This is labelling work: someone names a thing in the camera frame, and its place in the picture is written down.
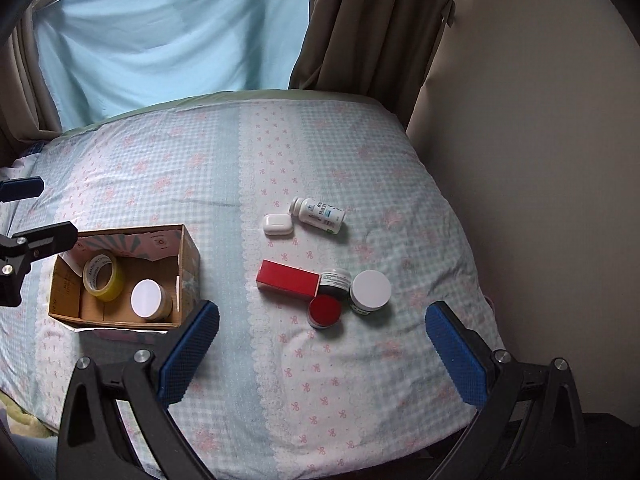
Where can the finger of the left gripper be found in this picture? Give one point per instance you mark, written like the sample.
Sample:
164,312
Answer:
20,251
14,190

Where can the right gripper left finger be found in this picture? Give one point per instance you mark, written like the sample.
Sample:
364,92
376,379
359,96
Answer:
93,442

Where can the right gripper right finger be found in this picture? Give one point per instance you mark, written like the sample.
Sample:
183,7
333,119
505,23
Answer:
528,422

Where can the yellow tape roll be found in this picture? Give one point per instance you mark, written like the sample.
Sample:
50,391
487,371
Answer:
103,277

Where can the green jar white lid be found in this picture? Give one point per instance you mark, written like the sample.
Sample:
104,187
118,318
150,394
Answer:
150,301

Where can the cream jar white lid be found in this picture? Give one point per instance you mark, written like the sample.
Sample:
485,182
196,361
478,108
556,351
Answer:
369,292

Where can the red rectangular box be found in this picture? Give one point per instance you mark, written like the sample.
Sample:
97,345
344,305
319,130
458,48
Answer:
287,280

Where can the brown curtain left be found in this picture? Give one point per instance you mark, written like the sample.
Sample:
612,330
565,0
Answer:
28,113

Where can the brown curtain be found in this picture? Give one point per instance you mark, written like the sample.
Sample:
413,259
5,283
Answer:
382,49
28,113

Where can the open cardboard box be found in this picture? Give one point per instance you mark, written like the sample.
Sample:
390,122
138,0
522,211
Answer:
165,254

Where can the light blue curtain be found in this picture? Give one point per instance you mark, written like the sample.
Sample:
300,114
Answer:
103,58

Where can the small red lid jar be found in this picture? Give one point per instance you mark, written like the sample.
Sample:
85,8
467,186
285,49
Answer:
324,311

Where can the small black jar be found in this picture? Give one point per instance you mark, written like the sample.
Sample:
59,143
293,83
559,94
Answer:
335,283

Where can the white earbuds case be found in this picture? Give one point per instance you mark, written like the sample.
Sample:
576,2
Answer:
276,225

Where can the checkered floral quilt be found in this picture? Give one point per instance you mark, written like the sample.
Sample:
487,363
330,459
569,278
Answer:
274,398

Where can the white pill bottle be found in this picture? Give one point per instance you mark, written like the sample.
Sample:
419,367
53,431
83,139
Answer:
318,214

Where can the brown curtain right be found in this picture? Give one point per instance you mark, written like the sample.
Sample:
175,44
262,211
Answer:
382,49

